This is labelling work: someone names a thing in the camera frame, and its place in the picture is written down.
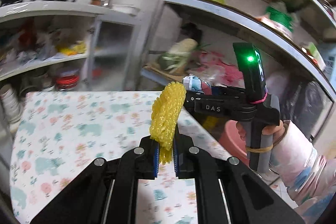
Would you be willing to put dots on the colourful wrapper ball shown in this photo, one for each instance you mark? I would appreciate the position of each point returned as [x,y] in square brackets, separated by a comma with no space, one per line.
[195,84]

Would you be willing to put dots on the stack of white bowls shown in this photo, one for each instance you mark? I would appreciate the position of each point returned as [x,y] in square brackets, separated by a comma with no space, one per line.
[10,102]

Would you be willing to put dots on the pink polka dot cloth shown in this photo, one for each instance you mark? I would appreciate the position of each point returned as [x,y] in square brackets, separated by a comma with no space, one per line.
[215,70]

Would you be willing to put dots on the metal shelf rack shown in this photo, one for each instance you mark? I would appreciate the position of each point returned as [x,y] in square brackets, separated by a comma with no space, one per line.
[238,18]

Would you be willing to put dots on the bag of vegetables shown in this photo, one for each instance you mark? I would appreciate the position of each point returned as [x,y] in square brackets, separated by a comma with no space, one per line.
[178,56]

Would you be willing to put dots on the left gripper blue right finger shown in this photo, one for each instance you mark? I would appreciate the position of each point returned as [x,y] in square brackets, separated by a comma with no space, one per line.
[176,159]

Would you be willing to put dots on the pink plastic trash bucket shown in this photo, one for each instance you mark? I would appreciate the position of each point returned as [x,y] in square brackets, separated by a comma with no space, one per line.
[232,143]

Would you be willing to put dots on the floral bear tablecloth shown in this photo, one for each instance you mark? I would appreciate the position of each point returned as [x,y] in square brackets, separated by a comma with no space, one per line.
[62,132]

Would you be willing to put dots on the small yellow foam net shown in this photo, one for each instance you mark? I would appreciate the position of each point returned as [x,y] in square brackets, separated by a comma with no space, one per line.
[164,116]

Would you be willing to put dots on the small metal pot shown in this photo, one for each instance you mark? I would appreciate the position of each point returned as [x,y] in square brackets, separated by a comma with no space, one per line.
[102,3]

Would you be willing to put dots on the pink sleeved right forearm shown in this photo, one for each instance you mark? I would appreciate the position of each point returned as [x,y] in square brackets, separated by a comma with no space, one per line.
[308,176]

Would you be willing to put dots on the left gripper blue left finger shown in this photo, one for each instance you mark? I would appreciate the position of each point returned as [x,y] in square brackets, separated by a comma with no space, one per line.
[156,159]

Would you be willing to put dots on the person's right hand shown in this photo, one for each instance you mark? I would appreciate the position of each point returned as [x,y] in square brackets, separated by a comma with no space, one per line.
[277,132]

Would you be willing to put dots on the white kitchen cabinet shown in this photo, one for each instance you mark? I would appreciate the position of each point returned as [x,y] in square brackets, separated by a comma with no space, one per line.
[43,41]

